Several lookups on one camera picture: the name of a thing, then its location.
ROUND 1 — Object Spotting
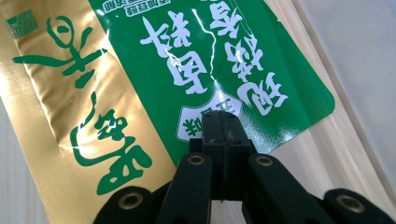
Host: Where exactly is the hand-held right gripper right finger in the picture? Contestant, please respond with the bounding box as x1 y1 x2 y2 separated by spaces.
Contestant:
220 110 259 202

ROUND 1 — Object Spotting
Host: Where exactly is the green and gold foil packet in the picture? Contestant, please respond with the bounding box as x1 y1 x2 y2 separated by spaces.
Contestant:
0 0 336 224

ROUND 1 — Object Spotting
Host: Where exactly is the translucent plastic storage container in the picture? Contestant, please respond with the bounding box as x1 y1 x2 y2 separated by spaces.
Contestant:
291 0 396 200

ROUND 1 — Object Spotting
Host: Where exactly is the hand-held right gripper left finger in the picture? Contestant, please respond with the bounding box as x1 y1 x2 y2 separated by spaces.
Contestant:
189 110 226 202

